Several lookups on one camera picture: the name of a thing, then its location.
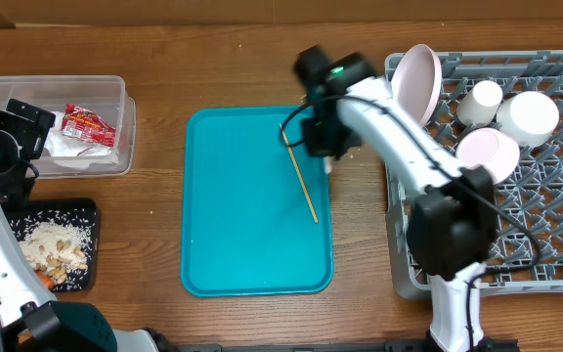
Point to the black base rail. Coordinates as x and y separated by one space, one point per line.
410 345

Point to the white paper cup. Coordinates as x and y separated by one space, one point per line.
480 104

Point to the red snack wrapper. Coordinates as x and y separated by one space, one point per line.
86 126

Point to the black tray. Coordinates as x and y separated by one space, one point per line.
79 212

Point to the white plastic fork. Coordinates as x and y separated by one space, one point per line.
328 164

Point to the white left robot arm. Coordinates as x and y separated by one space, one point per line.
31 317

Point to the pink bowl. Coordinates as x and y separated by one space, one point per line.
489 148

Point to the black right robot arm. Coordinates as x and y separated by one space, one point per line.
452 224

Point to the white napkin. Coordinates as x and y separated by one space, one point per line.
71 153

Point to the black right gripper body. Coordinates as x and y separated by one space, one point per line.
333 136

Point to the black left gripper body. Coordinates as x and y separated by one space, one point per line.
23 138

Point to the orange carrot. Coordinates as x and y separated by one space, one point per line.
45 280

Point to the grey dish rack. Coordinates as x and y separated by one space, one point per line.
533 192

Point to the clear plastic bin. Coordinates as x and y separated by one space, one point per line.
104 95

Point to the pink plate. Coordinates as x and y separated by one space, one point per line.
417 81

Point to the rice and peanuts pile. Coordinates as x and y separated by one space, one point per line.
58 251

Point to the wooden chopstick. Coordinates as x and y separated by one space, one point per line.
299 175

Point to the teal plastic tray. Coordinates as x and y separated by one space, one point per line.
246 228

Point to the white bowl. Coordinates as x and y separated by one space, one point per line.
529 118

